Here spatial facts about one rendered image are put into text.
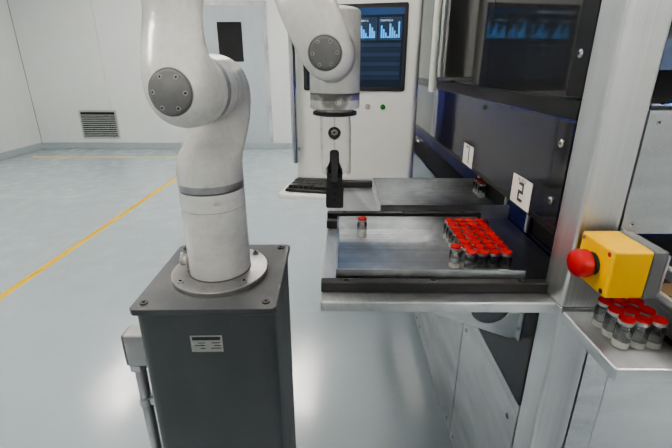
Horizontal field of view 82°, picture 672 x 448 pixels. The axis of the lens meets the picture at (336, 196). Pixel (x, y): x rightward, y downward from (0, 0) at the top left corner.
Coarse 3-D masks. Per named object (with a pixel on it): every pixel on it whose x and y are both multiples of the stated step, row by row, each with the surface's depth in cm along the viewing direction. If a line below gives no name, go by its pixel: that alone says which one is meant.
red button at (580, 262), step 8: (568, 256) 56; (576, 256) 54; (584, 256) 53; (592, 256) 53; (568, 264) 55; (576, 264) 54; (584, 264) 53; (592, 264) 53; (576, 272) 54; (584, 272) 53; (592, 272) 53
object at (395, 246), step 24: (384, 216) 93; (408, 216) 93; (360, 240) 88; (384, 240) 88; (408, 240) 88; (432, 240) 88; (336, 264) 71; (360, 264) 77; (384, 264) 77; (408, 264) 77; (432, 264) 77
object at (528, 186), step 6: (516, 174) 79; (516, 180) 79; (522, 180) 77; (516, 186) 79; (528, 186) 74; (516, 192) 79; (528, 192) 74; (510, 198) 82; (516, 198) 79; (522, 198) 77; (528, 198) 74; (516, 204) 79; (522, 204) 77; (528, 204) 74; (528, 210) 74
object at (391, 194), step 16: (384, 192) 122; (400, 192) 122; (416, 192) 122; (432, 192) 122; (448, 192) 122; (464, 192) 122; (384, 208) 101; (400, 208) 101; (416, 208) 101; (432, 208) 101; (448, 208) 101; (464, 208) 101; (480, 208) 101; (496, 208) 101
